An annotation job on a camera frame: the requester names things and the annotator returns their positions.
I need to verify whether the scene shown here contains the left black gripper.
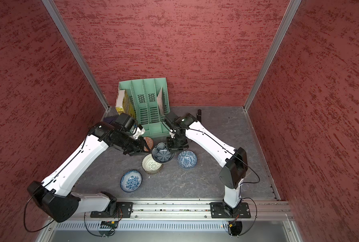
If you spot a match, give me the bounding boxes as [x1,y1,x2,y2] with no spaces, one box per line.
[113,131,151,155]

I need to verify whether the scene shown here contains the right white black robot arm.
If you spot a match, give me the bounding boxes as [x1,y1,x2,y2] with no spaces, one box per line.
[164,112,249,214]

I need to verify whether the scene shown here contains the dark blue book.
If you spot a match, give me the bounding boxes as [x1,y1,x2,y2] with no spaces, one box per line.
[103,115,119,124]

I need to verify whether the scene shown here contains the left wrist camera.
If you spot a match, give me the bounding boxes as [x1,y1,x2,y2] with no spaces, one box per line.
[112,113,145,140]

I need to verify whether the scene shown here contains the thin book in organizer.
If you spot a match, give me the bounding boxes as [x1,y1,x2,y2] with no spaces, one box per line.
[157,88,164,116]

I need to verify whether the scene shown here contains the orange patterned bowl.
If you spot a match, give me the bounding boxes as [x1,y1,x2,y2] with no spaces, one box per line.
[144,137,154,152]

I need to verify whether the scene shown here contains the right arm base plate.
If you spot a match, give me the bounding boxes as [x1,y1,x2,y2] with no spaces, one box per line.
[210,202,251,219]

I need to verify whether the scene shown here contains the aluminium mounting rail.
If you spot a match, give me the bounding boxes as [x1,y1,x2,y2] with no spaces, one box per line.
[50,198,295,221]

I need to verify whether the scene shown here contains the blue swirl pattern bowl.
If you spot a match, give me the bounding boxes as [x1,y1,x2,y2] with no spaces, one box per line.
[177,150,198,169]

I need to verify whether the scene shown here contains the yellow book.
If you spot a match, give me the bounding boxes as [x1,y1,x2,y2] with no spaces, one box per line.
[116,90,137,119]

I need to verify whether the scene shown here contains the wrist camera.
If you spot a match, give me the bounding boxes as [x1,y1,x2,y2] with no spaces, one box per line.
[164,112,183,133]
[112,113,145,140]

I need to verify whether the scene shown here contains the green plastic file organizer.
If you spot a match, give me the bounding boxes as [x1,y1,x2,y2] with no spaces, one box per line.
[119,78,170,139]

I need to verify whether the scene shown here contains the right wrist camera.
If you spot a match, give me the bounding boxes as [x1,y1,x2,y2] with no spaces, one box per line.
[164,112,183,133]

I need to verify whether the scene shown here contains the blue floral rimmed bowl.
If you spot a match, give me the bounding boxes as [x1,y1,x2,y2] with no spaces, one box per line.
[120,170,143,193]

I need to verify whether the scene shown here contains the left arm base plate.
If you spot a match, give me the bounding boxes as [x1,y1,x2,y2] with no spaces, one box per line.
[90,201,133,218]

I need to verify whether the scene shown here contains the dark flower shaped bowl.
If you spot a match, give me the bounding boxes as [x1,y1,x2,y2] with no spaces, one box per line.
[151,142,174,164]

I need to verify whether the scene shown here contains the white green lattice bowl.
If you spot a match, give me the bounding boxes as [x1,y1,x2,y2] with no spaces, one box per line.
[142,154,163,174]

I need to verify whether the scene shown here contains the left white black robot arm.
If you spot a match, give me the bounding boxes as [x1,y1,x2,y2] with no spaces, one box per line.
[27,122,148,223]

